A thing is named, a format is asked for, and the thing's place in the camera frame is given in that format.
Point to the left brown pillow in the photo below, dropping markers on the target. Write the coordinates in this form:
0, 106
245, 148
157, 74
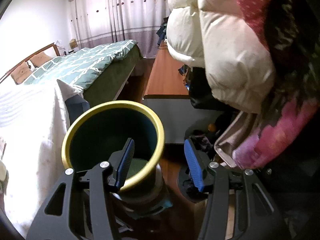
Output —
20, 73

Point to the yellow rim trash bin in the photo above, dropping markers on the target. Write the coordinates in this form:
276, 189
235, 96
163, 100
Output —
104, 129

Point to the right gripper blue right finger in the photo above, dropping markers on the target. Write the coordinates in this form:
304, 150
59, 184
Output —
197, 162

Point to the pink striped curtain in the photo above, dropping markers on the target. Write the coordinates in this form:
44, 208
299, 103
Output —
95, 22

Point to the white floral tablecloth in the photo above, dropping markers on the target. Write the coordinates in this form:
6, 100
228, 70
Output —
34, 122

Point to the bed with green plaid duvet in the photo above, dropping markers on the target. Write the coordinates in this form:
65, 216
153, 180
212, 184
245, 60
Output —
99, 73

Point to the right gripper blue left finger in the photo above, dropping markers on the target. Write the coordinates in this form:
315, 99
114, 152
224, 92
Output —
123, 159

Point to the tissue box on far nightstand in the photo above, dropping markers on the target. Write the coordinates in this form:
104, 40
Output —
73, 43

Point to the wooden desk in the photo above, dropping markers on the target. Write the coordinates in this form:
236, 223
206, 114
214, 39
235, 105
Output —
165, 81

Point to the brown pillow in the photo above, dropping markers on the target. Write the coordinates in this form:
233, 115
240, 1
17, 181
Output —
20, 73
40, 59

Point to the right brown pillow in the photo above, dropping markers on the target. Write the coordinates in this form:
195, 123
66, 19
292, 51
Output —
40, 59

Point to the pink floral garment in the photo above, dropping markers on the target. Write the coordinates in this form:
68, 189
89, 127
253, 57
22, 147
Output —
252, 142

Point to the wooden headboard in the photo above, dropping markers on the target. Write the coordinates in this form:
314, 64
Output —
52, 45

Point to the cream puffer jacket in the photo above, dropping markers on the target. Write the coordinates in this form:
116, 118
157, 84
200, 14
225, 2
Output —
213, 35

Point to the dark clothes pile on desk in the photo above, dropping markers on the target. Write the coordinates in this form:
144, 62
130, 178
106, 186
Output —
162, 31

